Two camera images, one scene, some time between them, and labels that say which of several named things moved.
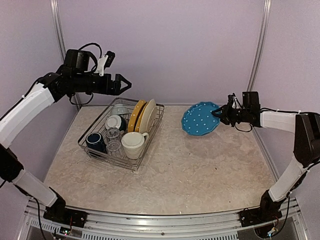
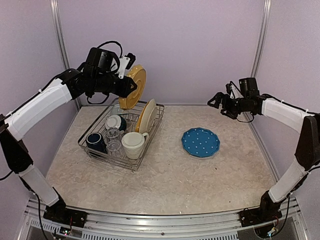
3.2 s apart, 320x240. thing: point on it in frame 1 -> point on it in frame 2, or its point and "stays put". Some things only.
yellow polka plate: [138, 122] stays put
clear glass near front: [113, 147] stays put
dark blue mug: [95, 141] stays put
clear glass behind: [112, 133] stays put
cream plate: [148, 117] stays put
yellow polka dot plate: [134, 114] -> [138, 74]
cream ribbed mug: [133, 143] stays put
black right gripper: [225, 114] -> [219, 96]
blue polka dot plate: [198, 119] -> [200, 142]
